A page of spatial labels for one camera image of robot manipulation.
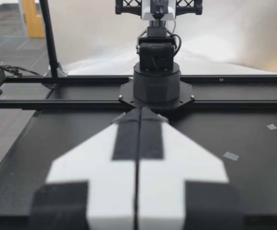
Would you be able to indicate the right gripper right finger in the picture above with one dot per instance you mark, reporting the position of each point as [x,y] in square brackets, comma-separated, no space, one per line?
[162,182]

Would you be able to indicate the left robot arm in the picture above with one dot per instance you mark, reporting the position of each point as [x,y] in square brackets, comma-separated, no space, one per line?
[156,83]

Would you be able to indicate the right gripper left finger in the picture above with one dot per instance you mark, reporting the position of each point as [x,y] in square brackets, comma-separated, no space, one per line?
[109,182]

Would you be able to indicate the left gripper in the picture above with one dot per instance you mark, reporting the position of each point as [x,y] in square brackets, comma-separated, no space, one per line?
[126,7]

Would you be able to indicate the black frame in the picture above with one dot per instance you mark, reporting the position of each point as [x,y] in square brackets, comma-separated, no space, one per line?
[236,79]

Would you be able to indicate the light wooden furniture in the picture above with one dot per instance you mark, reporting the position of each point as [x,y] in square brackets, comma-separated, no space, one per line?
[34,21]

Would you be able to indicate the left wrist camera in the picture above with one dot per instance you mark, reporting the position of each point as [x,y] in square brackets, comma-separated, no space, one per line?
[147,13]

